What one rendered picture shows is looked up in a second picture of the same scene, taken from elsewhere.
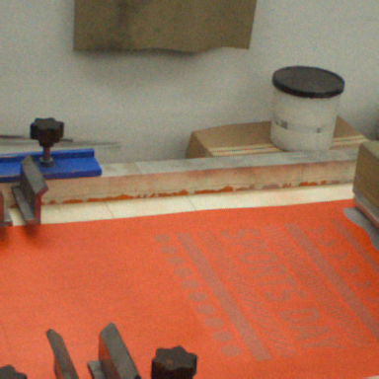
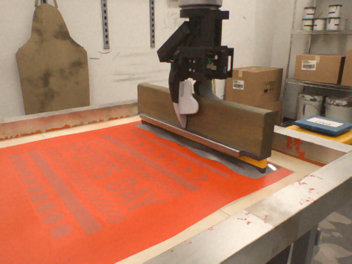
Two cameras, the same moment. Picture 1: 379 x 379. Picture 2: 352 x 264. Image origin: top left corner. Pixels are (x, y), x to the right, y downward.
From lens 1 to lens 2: 1.00 m
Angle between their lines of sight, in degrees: 19
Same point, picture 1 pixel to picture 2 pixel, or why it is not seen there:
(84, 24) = (28, 111)
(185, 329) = (16, 220)
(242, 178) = (74, 119)
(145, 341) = not seen: outside the picture
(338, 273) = (142, 153)
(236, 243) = (71, 149)
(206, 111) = not seen: hidden behind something
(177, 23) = (63, 106)
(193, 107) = not seen: hidden behind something
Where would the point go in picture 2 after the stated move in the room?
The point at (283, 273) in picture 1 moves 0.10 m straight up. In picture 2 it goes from (105, 160) to (100, 104)
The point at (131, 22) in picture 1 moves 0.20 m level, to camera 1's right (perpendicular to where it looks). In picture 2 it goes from (46, 108) to (72, 106)
